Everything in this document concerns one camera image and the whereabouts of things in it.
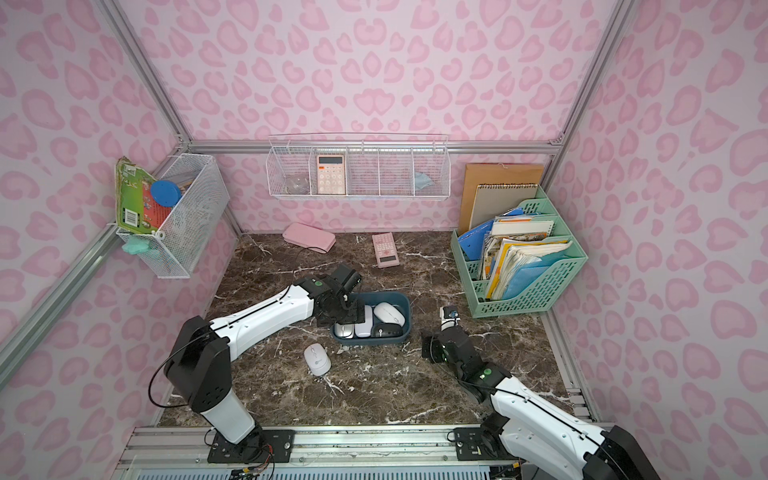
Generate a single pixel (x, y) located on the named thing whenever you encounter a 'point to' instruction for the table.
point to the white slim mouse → (364, 329)
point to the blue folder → (472, 243)
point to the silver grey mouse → (343, 330)
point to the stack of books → (516, 253)
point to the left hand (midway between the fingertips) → (352, 311)
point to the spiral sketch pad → (493, 199)
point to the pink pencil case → (310, 237)
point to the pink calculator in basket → (331, 175)
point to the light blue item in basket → (422, 180)
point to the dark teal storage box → (401, 299)
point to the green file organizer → (469, 271)
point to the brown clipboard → (489, 174)
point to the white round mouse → (317, 359)
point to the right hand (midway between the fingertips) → (434, 331)
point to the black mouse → (386, 330)
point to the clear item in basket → (297, 186)
